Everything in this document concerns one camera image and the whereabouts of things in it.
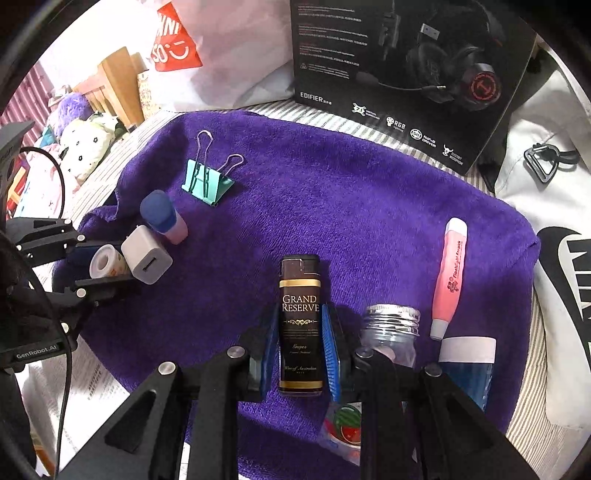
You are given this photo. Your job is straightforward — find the green binder clip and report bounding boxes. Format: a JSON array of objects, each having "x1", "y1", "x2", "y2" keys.
[{"x1": 181, "y1": 130, "x2": 246, "y2": 206}]

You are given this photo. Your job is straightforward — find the pink pen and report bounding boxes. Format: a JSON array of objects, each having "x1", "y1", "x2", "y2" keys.
[{"x1": 429, "y1": 218, "x2": 469, "y2": 342}]

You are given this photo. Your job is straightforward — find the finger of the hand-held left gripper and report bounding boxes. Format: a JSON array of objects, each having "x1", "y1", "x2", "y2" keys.
[
  {"x1": 6, "y1": 217, "x2": 122, "y2": 269},
  {"x1": 46, "y1": 274, "x2": 145, "y2": 325}
]

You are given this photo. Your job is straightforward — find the purple towel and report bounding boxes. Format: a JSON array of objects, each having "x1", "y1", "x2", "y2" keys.
[{"x1": 52, "y1": 111, "x2": 542, "y2": 480}]

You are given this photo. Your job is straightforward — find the purple fluffy pillow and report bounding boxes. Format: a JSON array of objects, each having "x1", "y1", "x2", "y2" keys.
[{"x1": 46, "y1": 92, "x2": 91, "y2": 135}]

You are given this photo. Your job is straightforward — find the pink printed blanket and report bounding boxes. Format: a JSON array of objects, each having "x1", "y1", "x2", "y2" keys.
[{"x1": 14, "y1": 134, "x2": 66, "y2": 219}]

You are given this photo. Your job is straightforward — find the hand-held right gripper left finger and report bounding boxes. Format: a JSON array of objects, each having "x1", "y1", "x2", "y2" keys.
[{"x1": 55, "y1": 302, "x2": 283, "y2": 480}]

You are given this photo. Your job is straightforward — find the patterned notebook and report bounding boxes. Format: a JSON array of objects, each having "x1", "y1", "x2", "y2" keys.
[{"x1": 137, "y1": 70, "x2": 162, "y2": 119}]

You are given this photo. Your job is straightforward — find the white flower-print pillow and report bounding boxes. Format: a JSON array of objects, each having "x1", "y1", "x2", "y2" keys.
[{"x1": 58, "y1": 113, "x2": 123, "y2": 185}]

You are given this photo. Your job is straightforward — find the grey sports bag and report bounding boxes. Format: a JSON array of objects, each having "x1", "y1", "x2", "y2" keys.
[{"x1": 478, "y1": 46, "x2": 591, "y2": 433}]

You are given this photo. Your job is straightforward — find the newspaper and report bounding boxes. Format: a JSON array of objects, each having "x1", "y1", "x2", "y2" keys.
[{"x1": 18, "y1": 332, "x2": 191, "y2": 480}]

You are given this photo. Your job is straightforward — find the black gold lighter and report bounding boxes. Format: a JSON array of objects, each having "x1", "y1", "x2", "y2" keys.
[{"x1": 278, "y1": 255, "x2": 324, "y2": 398}]

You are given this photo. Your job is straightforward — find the white plastic shopping bag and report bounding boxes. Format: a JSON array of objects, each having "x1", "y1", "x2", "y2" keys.
[{"x1": 41, "y1": 0, "x2": 296, "y2": 114}]

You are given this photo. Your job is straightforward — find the black cable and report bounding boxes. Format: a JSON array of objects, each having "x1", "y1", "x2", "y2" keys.
[{"x1": 18, "y1": 147, "x2": 75, "y2": 477}]

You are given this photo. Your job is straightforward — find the wooden headboard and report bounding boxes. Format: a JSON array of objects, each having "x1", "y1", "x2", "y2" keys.
[{"x1": 74, "y1": 46, "x2": 153, "y2": 134}]

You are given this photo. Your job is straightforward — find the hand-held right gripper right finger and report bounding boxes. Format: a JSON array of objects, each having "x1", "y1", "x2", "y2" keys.
[{"x1": 321, "y1": 302, "x2": 541, "y2": 480}]

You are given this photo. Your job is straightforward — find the white tape roll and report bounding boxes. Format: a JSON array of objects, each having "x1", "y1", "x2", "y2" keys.
[{"x1": 89, "y1": 244, "x2": 130, "y2": 280}]

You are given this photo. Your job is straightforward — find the blue white tube bottle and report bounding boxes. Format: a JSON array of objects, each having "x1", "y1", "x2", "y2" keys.
[{"x1": 436, "y1": 336, "x2": 499, "y2": 414}]

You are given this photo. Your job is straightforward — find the clear plastic bottle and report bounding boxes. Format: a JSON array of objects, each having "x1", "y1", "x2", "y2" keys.
[{"x1": 318, "y1": 304, "x2": 422, "y2": 467}]

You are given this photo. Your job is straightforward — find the black headphone box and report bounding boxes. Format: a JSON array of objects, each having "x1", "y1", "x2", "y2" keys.
[{"x1": 290, "y1": 0, "x2": 539, "y2": 175}]

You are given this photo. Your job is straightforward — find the white charger plug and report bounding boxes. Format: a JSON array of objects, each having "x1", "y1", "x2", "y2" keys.
[{"x1": 121, "y1": 224, "x2": 174, "y2": 285}]

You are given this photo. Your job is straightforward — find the small blue-capped pink bottle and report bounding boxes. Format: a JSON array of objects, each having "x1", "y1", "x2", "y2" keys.
[{"x1": 140, "y1": 190, "x2": 189, "y2": 245}]

